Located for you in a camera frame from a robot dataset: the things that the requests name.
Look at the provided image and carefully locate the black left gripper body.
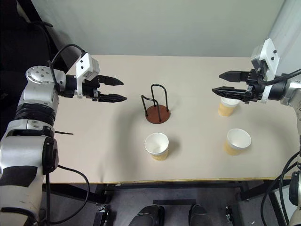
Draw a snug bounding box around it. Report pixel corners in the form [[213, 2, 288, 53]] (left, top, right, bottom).
[[81, 75, 102, 102]]

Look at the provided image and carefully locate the brown wire cup holder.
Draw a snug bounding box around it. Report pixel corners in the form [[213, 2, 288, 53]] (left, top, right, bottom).
[[140, 83, 171, 125]]

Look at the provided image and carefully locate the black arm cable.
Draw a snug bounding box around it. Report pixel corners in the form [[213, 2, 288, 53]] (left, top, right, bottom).
[[44, 44, 91, 224], [257, 69, 301, 226]]

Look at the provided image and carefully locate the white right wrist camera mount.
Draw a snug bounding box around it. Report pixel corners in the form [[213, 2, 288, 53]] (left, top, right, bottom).
[[250, 38, 282, 104]]

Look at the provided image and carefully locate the black flat bar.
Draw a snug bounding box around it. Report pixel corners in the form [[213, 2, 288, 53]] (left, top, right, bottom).
[[152, 199, 197, 208]]

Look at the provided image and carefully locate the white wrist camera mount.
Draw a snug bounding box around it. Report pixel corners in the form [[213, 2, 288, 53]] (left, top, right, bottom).
[[250, 38, 282, 104], [74, 53, 101, 98]]

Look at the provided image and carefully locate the yellow white paper cup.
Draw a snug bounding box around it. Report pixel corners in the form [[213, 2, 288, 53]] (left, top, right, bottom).
[[217, 97, 241, 118], [144, 132, 170, 162], [222, 128, 252, 157]]

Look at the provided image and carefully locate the dark rounded shape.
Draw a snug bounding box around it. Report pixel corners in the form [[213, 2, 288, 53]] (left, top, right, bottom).
[[189, 203, 216, 226], [128, 204, 165, 226]]

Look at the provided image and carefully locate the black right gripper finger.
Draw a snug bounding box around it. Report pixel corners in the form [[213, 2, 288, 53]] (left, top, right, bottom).
[[211, 86, 248, 101], [218, 70, 250, 83]]

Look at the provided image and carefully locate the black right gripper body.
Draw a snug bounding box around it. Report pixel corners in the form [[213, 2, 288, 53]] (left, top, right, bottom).
[[244, 68, 269, 103]]

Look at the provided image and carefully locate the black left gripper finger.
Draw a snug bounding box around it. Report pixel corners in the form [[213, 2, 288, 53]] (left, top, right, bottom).
[[98, 75, 125, 86], [97, 93, 128, 104]]

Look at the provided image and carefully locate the black caster bracket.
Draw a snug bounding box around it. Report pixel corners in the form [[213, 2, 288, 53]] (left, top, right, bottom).
[[93, 204, 111, 226], [224, 205, 236, 225]]

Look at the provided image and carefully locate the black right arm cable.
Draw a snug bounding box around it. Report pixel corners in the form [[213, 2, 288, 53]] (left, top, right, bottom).
[[257, 69, 301, 226]]

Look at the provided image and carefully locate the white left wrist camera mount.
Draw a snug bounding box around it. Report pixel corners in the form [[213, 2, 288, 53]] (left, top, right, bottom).
[[74, 53, 101, 98]]

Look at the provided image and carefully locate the black slanted wall post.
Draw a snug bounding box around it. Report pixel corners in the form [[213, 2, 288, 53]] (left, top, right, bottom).
[[24, 0, 71, 71]]

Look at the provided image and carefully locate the black metal table frame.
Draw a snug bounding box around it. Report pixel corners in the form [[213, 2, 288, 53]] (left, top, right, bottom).
[[42, 179, 292, 207]]

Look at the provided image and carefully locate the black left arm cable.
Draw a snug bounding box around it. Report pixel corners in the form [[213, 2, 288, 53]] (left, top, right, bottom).
[[44, 44, 91, 224]]

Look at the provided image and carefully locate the black office chair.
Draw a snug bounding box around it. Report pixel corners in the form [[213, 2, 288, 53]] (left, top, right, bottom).
[[0, 0, 69, 142]]

